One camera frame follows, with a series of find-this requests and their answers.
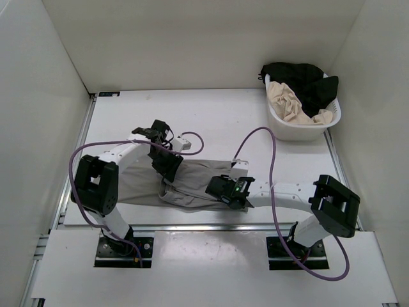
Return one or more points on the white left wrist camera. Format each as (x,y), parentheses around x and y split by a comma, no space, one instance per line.
(180,144)

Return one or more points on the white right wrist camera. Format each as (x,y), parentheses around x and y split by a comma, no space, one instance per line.
(239,168)

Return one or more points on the beige garment in basket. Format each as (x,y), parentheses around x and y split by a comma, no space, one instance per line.
(289,108)

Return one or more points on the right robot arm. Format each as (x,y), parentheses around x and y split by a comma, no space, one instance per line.
(333,207)

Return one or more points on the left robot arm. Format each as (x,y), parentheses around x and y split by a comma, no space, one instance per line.
(95,183)

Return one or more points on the white laundry basket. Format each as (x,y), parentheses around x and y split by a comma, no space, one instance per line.
(291,132)

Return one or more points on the aluminium front rail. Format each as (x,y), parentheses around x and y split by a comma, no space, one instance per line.
(193,227)

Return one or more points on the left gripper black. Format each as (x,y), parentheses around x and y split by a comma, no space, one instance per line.
(168,171)

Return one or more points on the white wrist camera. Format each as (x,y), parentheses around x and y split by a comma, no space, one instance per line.
(239,168)
(180,144)

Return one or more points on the blue label sticker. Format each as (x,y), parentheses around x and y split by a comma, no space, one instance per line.
(109,93)

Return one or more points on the grey trousers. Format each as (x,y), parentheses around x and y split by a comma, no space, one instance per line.
(140,184)

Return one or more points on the black garment in basket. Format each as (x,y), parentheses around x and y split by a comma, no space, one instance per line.
(312,88)

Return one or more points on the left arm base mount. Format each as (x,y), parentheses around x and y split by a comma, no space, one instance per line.
(112,253)

